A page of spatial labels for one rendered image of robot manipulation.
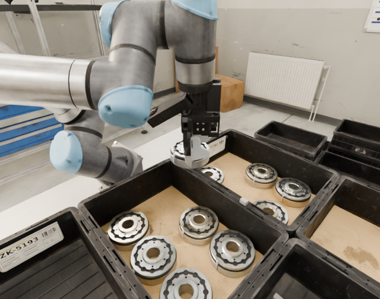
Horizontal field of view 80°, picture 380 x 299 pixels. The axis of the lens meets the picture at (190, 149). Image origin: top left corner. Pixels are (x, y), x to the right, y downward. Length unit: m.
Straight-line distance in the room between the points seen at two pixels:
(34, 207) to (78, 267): 0.46
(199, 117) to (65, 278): 0.45
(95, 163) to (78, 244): 0.23
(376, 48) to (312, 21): 0.77
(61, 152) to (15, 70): 0.38
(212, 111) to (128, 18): 0.22
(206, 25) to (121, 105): 0.19
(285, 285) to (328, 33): 3.11
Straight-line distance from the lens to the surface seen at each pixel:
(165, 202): 0.71
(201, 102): 0.48
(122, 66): 0.36
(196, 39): 0.41
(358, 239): 0.76
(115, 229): 0.63
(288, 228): 0.56
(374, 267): 0.72
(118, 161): 0.81
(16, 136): 2.32
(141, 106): 0.34
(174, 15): 0.41
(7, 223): 1.04
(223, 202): 0.61
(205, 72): 0.43
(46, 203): 1.04
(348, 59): 3.41
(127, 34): 0.40
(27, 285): 0.66
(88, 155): 0.74
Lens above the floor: 1.33
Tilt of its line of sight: 32 degrees down
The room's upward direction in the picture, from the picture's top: straight up
